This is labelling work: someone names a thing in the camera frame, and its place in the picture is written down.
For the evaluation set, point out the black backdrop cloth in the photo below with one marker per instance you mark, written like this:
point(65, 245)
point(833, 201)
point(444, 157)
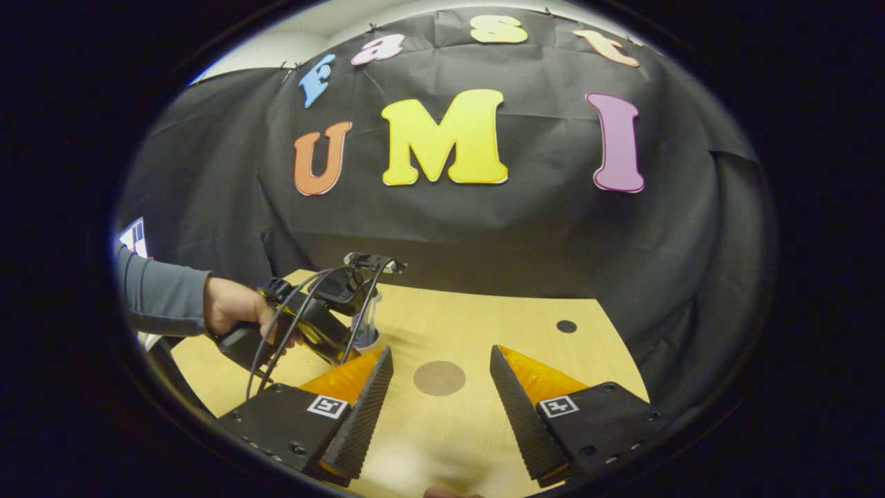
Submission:
point(539, 228)

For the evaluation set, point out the round brown coaster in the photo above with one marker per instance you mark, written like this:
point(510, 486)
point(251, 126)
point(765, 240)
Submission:
point(439, 378)

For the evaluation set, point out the white toothpaste tube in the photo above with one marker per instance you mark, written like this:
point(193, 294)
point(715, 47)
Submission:
point(364, 324)

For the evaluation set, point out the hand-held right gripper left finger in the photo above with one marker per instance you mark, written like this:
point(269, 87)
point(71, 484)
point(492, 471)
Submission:
point(366, 415)

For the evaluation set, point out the wooden desktop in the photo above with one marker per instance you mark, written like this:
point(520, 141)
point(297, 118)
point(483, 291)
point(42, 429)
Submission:
point(470, 325)

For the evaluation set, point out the white printed panel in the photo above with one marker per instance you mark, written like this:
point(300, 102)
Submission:
point(135, 238)

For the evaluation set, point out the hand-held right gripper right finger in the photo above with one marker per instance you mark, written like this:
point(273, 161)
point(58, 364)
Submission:
point(522, 422)

